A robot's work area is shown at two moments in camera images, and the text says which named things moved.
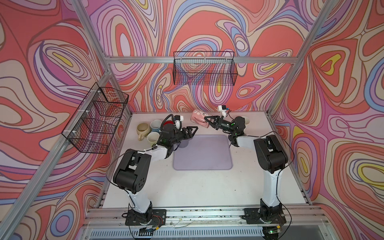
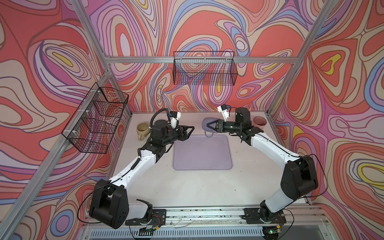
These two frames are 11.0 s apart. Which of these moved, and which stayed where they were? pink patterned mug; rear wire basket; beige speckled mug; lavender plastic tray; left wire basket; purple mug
Moved: pink patterned mug; purple mug
Stayed: lavender plastic tray; beige speckled mug; left wire basket; rear wire basket
